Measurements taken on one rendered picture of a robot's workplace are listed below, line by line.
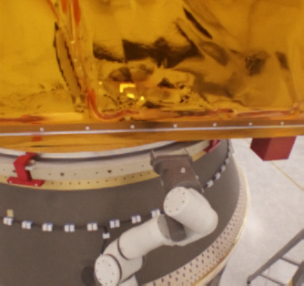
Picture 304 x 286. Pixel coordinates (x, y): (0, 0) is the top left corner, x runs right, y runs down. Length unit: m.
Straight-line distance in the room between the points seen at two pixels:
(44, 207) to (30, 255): 0.20
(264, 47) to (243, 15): 0.13
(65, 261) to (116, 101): 0.61
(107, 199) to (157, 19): 0.62
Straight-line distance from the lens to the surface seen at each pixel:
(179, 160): 0.60
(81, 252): 0.88
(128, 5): 0.64
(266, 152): 1.08
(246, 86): 0.76
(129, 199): 0.81
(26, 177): 0.78
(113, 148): 0.74
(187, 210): 0.43
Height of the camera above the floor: 2.12
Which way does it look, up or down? 26 degrees down
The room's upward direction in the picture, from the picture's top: 3 degrees clockwise
